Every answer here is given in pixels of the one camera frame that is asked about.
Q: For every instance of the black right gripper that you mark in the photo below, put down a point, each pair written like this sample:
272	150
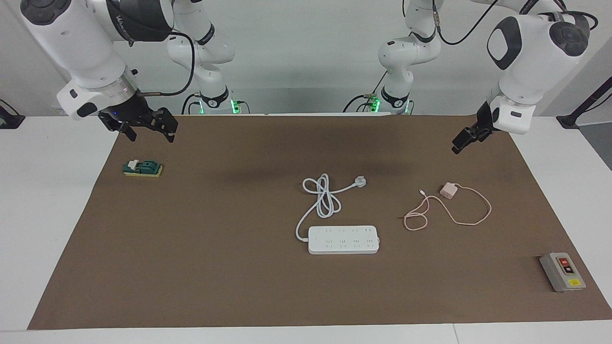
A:
136	114

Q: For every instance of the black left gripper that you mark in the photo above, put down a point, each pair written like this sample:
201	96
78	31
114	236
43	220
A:
486	119

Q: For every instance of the pink charger adapter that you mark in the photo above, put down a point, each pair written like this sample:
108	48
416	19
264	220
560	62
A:
448	190

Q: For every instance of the white power strip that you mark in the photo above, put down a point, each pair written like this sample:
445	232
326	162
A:
342	243

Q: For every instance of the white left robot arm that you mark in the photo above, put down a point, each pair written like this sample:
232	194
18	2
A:
530	52

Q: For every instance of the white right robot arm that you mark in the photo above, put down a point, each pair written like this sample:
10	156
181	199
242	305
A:
71	43

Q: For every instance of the white box with yellow labels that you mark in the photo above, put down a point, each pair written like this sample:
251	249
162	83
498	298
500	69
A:
60	111

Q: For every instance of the black clamp stand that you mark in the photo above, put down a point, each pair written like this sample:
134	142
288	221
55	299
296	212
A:
571	119
9	120

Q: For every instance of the brown table mat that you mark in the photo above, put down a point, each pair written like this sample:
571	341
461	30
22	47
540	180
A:
239	267

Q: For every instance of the green knife switch yellow base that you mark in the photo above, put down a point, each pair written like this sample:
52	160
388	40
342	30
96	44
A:
143	168

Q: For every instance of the grey on-off switch box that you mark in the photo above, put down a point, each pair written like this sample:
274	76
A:
562	272

